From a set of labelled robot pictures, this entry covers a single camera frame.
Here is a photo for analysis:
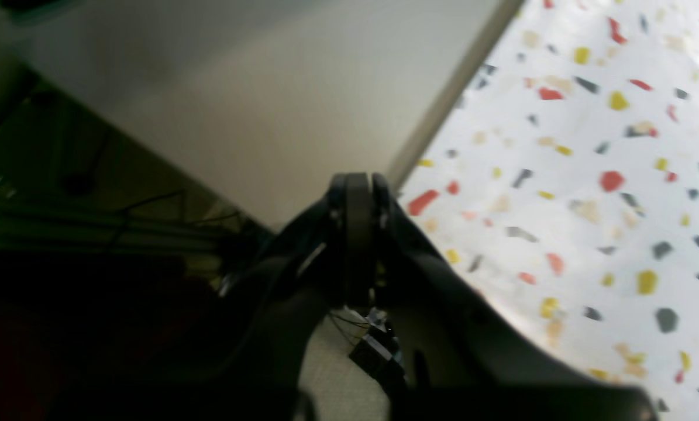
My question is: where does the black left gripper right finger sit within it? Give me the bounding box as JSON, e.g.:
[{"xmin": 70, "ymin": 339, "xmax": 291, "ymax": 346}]
[{"xmin": 349, "ymin": 173, "xmax": 659, "ymax": 420}]

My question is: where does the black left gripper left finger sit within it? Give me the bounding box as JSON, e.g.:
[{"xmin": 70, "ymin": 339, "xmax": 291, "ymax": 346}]
[{"xmin": 51, "ymin": 173, "xmax": 361, "ymax": 420}]

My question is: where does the terrazzo pattern tablecloth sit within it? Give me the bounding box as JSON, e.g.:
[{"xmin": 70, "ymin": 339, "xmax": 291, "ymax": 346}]
[{"xmin": 398, "ymin": 1, "xmax": 699, "ymax": 420}]

